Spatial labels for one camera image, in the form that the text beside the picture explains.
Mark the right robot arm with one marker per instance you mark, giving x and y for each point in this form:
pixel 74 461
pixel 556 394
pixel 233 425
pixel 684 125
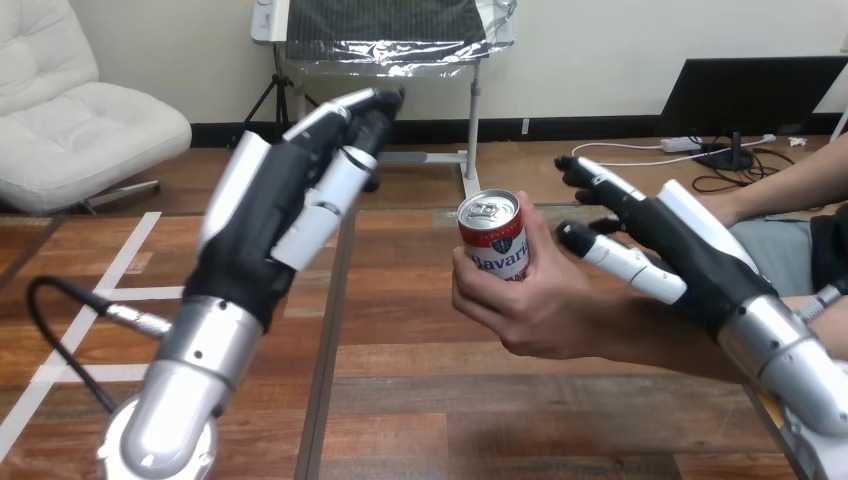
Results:
pixel 788 371

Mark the dark screen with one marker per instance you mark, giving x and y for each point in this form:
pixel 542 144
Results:
pixel 742 93

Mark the white cushioned chair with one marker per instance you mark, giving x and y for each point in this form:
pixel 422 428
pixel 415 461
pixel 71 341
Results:
pixel 73 126

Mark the black tripod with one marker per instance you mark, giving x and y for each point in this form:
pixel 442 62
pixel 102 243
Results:
pixel 281 93

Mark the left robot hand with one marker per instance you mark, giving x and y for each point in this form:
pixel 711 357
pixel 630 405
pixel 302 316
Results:
pixel 252 218

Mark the person's body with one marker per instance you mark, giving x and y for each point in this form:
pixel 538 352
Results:
pixel 775 255

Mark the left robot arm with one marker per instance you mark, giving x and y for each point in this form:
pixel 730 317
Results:
pixel 185 384

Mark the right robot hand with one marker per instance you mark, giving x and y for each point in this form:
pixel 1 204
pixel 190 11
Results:
pixel 682 248

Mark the white power strip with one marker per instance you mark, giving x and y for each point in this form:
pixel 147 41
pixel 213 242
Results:
pixel 680 144

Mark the person's forearm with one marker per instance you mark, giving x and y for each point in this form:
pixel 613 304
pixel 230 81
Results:
pixel 788 182
pixel 669 338

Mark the person's hand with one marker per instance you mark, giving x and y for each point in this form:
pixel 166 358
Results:
pixel 550 305

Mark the foil sheet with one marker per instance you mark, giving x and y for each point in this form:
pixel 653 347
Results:
pixel 391 33

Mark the red and white drink can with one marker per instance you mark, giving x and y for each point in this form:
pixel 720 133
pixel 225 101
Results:
pixel 493 238

